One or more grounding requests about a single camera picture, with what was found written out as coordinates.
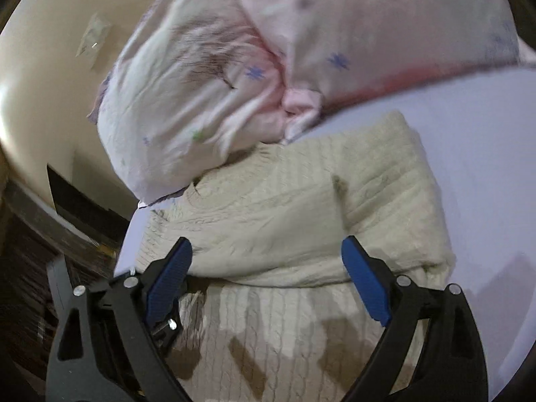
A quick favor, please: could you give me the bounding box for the white bed sheet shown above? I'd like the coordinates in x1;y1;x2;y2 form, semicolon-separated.
115;68;535;399

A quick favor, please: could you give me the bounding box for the white wall switch plate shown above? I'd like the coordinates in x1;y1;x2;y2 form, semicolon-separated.
75;13;112;60

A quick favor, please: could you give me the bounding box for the dark window with blinds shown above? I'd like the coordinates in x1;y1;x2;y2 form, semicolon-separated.
1;168;128;401

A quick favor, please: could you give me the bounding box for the cream cable knit sweater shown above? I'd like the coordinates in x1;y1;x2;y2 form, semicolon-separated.
136;112;455;401

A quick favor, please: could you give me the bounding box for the pink patterned pillow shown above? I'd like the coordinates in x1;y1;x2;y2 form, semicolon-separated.
90;0;520;203

